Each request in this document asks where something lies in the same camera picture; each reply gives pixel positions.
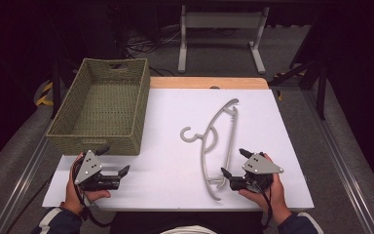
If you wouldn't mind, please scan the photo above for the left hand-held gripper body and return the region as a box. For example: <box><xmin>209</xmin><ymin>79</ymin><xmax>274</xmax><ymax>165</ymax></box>
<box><xmin>73</xmin><ymin>149</ymin><xmax>122</xmax><ymax>192</ymax></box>

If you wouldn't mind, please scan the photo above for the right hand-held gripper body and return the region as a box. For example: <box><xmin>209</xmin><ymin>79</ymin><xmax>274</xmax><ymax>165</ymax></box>
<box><xmin>229</xmin><ymin>151</ymin><xmax>285</xmax><ymax>195</ymax></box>

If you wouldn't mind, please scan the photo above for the person's left hand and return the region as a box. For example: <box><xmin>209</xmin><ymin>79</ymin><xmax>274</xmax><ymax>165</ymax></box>
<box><xmin>63</xmin><ymin>153</ymin><xmax>112</xmax><ymax>216</ymax></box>

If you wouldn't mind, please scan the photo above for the person's right hand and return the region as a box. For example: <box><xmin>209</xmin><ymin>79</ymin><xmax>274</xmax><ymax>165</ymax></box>
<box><xmin>239</xmin><ymin>152</ymin><xmax>294</xmax><ymax>226</ymax></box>

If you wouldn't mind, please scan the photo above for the grey plastic clothes hanger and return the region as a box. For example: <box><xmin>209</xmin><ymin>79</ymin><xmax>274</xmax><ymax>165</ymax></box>
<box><xmin>179</xmin><ymin>97</ymin><xmax>241</xmax><ymax>202</ymax></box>

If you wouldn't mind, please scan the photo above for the green woven basket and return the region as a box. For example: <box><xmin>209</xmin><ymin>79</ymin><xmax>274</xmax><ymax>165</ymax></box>
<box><xmin>46</xmin><ymin>58</ymin><xmax>152</xmax><ymax>157</ymax></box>

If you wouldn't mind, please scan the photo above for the white table cover board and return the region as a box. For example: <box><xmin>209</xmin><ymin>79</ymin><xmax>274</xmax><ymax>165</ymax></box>
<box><xmin>41</xmin><ymin>88</ymin><xmax>316</xmax><ymax>213</ymax></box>

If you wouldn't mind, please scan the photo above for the person's dark clothing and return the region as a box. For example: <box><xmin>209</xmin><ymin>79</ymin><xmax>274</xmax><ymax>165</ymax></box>
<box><xmin>109</xmin><ymin>211</ymin><xmax>265</xmax><ymax>234</ymax></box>

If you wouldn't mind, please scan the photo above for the black metal stand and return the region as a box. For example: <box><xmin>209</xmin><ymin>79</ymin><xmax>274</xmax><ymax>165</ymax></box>
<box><xmin>268</xmin><ymin>58</ymin><xmax>328</xmax><ymax>122</ymax></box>
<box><xmin>49</xmin><ymin>60</ymin><xmax>63</xmax><ymax>120</ymax></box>

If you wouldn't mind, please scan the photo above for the yellow black striped tape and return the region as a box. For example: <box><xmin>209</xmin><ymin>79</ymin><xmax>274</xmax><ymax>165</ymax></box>
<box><xmin>34</xmin><ymin>81</ymin><xmax>55</xmax><ymax>107</ymax></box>

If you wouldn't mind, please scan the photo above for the right hand-held gripper cable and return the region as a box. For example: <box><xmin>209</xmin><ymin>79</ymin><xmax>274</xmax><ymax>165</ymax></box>
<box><xmin>252</xmin><ymin>181</ymin><xmax>274</xmax><ymax>230</ymax></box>

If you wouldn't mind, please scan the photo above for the hand-held gripper cable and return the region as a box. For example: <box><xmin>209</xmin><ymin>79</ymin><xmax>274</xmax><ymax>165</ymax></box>
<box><xmin>252</xmin><ymin>181</ymin><xmax>274</xmax><ymax>230</ymax></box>
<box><xmin>71</xmin><ymin>157</ymin><xmax>112</xmax><ymax>228</ymax></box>

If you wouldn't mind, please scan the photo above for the left hand-held gripper cable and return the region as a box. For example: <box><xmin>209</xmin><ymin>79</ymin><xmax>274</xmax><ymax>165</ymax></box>
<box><xmin>71</xmin><ymin>157</ymin><xmax>112</xmax><ymax>228</ymax></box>

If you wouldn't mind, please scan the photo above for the metal floor rail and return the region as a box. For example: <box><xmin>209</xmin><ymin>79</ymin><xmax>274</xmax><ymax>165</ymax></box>
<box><xmin>301</xmin><ymin>89</ymin><xmax>374</xmax><ymax>234</ymax></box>
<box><xmin>0</xmin><ymin>130</ymin><xmax>52</xmax><ymax>234</ymax></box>

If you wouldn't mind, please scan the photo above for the bundle of black floor cables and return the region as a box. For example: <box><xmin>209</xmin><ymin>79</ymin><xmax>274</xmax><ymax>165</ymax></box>
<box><xmin>125</xmin><ymin>27</ymin><xmax>183</xmax><ymax>77</ymax></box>

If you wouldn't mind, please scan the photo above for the white metal stand frame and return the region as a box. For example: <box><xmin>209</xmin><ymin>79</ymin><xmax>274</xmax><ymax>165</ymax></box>
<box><xmin>177</xmin><ymin>4</ymin><xmax>271</xmax><ymax>75</ymax></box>

